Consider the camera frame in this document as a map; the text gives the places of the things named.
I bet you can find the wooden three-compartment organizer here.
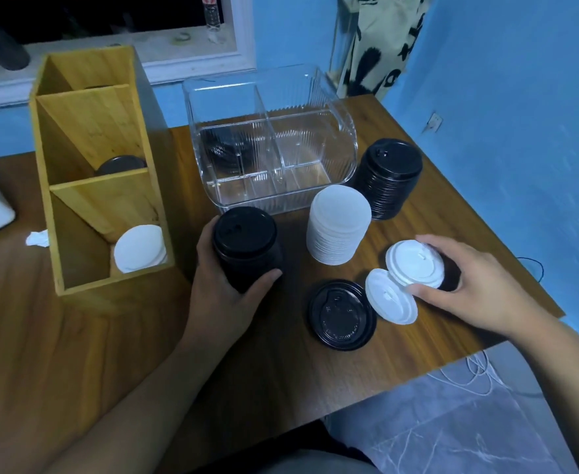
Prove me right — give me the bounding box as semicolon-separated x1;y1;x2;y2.
29;45;177;297

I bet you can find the pile of black and white cup lids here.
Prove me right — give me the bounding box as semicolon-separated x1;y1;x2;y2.
201;128;243;169

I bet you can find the dark glass vase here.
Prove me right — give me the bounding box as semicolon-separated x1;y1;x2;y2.
0;9;31;71

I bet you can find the person's left forearm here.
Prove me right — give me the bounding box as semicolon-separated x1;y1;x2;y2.
42;335;221;474

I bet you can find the white cable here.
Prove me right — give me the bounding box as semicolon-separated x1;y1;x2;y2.
427;350;510;396

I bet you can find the white domed cup lid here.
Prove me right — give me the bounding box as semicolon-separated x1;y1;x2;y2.
305;184;373;266
364;269;418;325
385;240;446;290

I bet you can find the white window frame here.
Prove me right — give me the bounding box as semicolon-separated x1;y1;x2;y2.
0;0;256;112

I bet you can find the black wired device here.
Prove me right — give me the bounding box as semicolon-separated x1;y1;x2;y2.
516;256;545;282

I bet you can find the clear plastic water bottle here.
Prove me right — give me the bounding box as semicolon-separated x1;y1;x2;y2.
201;0;222;33

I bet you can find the cream tote bag black print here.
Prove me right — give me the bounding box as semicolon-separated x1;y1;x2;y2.
338;0;434;100

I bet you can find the person's right hand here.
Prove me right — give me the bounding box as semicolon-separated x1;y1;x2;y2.
407;234;547;341

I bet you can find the grey shirt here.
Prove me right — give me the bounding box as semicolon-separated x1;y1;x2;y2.
259;448;384;474

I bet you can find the person's left hand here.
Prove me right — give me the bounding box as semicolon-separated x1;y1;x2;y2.
183;215;284;351

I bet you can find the clear plastic container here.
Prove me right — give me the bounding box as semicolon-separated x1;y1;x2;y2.
182;63;359;215

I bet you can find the person's right forearm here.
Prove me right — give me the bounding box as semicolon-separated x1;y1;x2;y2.
506;313;579;474

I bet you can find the short stack of black lids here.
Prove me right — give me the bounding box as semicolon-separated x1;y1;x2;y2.
353;138;424;208

